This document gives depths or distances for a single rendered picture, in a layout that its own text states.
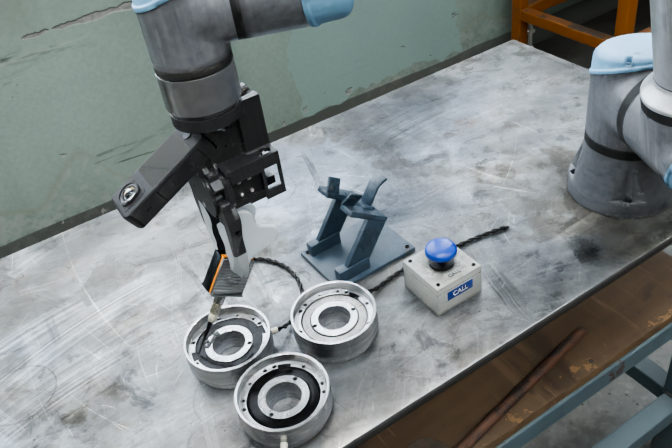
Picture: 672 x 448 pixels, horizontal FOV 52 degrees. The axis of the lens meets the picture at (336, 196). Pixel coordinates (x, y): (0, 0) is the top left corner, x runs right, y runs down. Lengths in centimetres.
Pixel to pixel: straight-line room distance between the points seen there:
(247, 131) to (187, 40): 13
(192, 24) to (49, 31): 166
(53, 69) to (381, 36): 123
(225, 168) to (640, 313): 79
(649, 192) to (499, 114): 34
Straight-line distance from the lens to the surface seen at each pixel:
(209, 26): 63
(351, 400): 81
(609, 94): 96
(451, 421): 110
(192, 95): 65
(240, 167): 70
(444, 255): 86
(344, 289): 89
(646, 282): 133
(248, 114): 70
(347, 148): 121
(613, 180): 103
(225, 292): 81
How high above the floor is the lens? 144
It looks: 36 degrees down
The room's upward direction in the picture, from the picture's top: 9 degrees counter-clockwise
